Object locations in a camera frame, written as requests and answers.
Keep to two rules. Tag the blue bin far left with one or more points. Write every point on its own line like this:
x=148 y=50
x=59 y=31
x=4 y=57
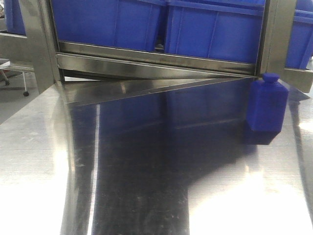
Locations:
x=13 y=17

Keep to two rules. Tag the blue bin centre-left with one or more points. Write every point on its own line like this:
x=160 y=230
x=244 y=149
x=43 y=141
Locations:
x=130 y=24

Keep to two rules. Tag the blue bin far right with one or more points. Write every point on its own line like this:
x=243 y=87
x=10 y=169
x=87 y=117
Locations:
x=301 y=41

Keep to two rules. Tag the blue bin centre-right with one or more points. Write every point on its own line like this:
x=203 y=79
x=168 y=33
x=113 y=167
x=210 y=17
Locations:
x=214 y=29

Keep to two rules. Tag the white wheeled cart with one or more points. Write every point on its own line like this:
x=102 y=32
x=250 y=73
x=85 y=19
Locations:
x=14 y=78

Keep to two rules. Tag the blue bottle-shaped part right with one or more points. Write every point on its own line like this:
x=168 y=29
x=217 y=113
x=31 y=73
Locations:
x=267 y=103

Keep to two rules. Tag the stainless steel shelf frame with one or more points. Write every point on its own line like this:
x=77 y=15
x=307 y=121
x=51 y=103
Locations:
x=51 y=60

